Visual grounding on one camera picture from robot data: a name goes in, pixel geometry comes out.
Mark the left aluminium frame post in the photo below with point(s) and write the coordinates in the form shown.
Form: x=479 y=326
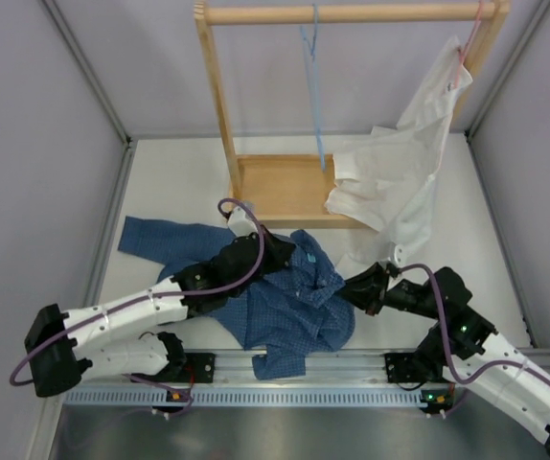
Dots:
x=56 y=15

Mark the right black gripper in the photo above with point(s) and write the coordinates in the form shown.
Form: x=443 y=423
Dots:
x=369 y=289

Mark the white shirt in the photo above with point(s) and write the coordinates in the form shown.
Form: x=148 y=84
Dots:
x=387 y=181

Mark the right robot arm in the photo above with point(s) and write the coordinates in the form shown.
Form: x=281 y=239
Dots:
x=462 y=348

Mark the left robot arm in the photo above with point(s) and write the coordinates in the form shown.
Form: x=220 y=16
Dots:
x=65 y=347

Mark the wooden clothes rack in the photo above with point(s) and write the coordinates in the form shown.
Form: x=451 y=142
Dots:
x=288 y=190

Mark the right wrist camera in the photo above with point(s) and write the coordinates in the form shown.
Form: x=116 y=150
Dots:
x=397 y=255

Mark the right aluminium frame post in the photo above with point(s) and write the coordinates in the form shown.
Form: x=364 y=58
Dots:
x=518 y=30

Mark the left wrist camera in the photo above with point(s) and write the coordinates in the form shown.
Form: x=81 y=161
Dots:
x=241 y=222

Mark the pink wire hanger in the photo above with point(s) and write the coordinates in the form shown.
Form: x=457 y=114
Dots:
x=453 y=80

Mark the aluminium frame post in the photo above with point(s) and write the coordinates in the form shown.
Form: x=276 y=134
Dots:
x=56 y=15
x=518 y=30

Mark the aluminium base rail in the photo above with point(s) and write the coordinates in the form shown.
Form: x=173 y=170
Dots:
x=345 y=368

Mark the blue wire hanger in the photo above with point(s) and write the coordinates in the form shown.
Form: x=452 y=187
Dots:
x=312 y=79

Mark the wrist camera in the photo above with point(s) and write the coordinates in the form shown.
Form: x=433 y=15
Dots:
x=241 y=222
x=397 y=255

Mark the grey slotted cable duct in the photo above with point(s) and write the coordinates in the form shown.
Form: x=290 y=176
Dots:
x=248 y=397

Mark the blue checked shirt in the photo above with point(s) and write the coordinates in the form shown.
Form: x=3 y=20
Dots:
x=291 y=313

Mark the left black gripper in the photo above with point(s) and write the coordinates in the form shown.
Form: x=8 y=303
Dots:
x=280 y=252

